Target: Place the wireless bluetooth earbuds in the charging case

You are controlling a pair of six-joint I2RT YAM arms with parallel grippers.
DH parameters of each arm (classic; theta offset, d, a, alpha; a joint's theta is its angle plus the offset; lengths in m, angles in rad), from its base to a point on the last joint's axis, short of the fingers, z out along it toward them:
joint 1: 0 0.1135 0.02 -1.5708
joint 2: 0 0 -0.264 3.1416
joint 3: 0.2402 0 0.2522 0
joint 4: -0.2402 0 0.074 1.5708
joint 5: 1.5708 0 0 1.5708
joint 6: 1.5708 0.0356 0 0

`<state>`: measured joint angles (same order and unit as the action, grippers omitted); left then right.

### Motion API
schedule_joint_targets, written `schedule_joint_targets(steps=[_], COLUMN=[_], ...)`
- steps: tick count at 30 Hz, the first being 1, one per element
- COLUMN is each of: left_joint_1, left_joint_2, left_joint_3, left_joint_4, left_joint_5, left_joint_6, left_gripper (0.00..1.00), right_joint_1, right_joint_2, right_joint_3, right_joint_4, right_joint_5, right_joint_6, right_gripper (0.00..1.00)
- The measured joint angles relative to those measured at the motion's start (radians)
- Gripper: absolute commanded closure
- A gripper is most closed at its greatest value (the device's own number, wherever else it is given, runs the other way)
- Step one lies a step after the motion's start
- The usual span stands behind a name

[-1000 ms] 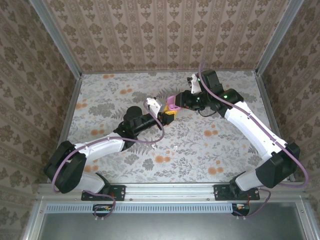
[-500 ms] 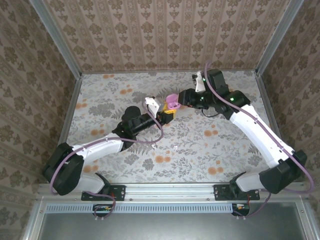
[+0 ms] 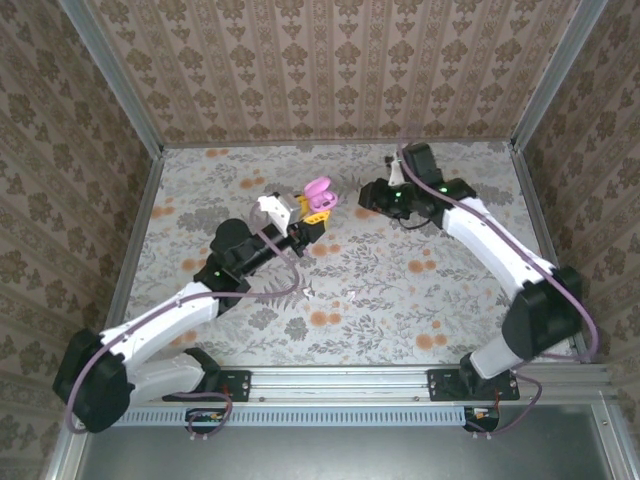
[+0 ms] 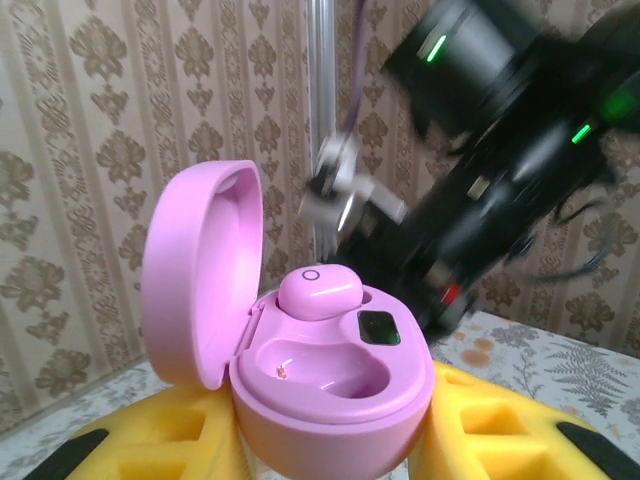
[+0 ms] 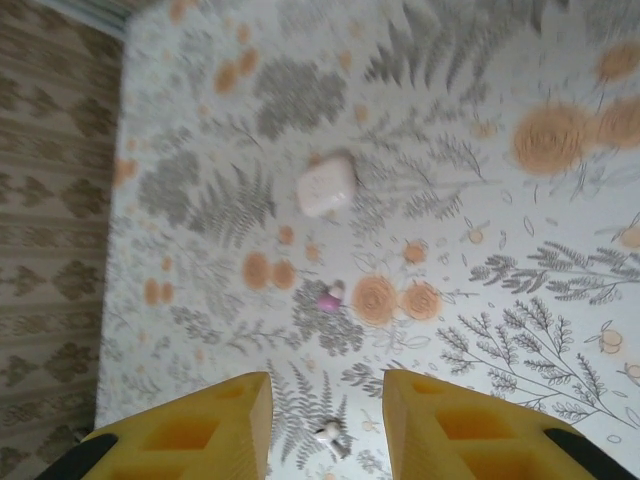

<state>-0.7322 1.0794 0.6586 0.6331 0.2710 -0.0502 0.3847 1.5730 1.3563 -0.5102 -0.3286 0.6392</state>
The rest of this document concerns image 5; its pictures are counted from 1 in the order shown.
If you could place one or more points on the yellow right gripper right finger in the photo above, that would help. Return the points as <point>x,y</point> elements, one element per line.
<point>450,440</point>

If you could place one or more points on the floral patterned table mat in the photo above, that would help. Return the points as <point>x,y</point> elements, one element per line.
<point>450,225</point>

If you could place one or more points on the white charging case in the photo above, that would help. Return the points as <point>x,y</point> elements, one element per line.
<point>325,185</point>

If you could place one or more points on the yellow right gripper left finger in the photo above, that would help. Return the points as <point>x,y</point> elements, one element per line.
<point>200,440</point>

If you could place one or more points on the small white earbud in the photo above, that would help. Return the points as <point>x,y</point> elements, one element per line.
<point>327,432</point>

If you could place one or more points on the small pink earbud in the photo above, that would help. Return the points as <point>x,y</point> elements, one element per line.
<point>328,301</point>

